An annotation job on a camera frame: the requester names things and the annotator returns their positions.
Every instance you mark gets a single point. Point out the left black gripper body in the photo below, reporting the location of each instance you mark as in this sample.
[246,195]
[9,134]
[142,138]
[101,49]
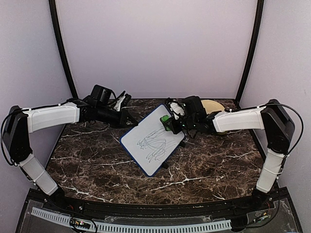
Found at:
[115,121]

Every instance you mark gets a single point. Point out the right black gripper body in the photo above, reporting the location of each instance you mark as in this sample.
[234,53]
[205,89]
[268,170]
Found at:
[190,122]

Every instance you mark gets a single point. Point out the blue framed whiteboard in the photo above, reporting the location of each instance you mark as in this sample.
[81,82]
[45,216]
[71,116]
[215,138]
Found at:
[149,144]

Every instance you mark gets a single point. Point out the green whiteboard eraser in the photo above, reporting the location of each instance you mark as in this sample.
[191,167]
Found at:
[164,118]

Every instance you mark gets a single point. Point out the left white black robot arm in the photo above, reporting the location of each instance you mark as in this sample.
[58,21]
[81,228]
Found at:
[21,122]

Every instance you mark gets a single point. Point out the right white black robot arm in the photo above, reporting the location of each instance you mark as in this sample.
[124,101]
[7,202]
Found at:
[271,117]

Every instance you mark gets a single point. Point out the beige round plate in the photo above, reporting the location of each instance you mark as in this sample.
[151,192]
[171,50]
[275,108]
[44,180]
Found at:
[212,106]

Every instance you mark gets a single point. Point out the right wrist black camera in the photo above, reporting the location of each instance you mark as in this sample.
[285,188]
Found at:
[193,105]

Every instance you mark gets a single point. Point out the wrist black camera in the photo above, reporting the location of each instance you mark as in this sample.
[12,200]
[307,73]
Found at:
[193,105]
[101,94]

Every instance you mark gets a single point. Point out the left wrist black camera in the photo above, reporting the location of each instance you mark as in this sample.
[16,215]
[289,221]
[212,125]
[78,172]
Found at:
[101,94]

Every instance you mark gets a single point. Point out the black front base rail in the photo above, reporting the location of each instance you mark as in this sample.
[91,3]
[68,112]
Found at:
[99,210]

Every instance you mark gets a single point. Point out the right black frame post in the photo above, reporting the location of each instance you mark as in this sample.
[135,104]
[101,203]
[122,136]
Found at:
[251,50]

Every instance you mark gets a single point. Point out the black frame post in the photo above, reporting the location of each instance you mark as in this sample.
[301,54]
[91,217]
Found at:
[251,50]
[61,48]

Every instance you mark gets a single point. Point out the white slotted cable duct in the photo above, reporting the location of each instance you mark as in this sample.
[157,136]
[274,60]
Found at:
[93,226]

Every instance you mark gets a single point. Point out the left black frame post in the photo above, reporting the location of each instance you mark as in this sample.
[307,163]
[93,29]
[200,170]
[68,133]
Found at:
[61,48]

